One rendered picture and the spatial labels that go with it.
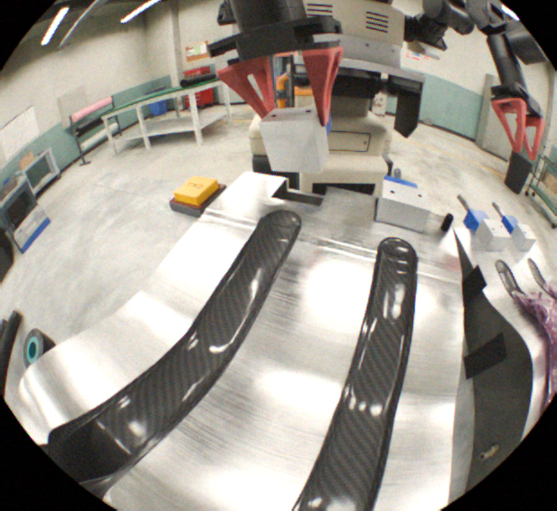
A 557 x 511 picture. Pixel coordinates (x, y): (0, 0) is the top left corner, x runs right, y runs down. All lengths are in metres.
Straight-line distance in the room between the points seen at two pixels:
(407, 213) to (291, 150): 0.12
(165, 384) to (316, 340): 0.10
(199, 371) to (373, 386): 0.11
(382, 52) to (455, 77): 5.42
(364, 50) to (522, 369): 0.55
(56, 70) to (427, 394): 7.11
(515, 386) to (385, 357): 0.16
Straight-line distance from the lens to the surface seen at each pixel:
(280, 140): 0.20
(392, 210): 0.22
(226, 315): 0.17
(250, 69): 0.21
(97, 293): 0.38
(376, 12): 0.56
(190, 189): 0.40
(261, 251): 0.19
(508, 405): 0.27
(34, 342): 0.41
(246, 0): 0.19
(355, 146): 0.57
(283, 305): 0.16
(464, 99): 6.03
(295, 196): 0.28
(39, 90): 6.77
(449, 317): 0.19
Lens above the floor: 1.02
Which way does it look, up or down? 43 degrees down
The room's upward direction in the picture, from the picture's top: 3 degrees counter-clockwise
